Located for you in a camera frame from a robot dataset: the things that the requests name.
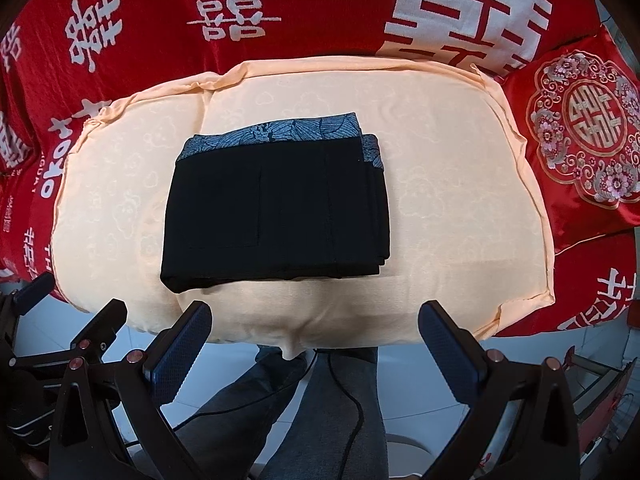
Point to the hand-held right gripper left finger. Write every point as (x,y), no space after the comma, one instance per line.
(182,350)

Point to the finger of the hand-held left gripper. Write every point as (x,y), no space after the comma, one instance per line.
(100,322)
(35,290)

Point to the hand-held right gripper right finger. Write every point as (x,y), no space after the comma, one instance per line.
(450,350)

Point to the black pants with patterned waistband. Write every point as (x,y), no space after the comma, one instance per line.
(275,220)

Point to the person's left leg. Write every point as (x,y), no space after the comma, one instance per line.
(240,410)

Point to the person's leg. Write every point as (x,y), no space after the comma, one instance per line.
(240,410)
(330,435)

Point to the white round object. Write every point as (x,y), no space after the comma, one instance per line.
(407,457)

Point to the person's right leg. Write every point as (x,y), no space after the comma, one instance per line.
(330,435)

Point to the peach cloth sheet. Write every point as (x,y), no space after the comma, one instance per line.
(425,160)

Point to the red embroidered floral pillow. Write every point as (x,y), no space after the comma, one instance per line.
(580,125)

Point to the red blanket with white characters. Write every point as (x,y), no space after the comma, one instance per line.
(325,10)

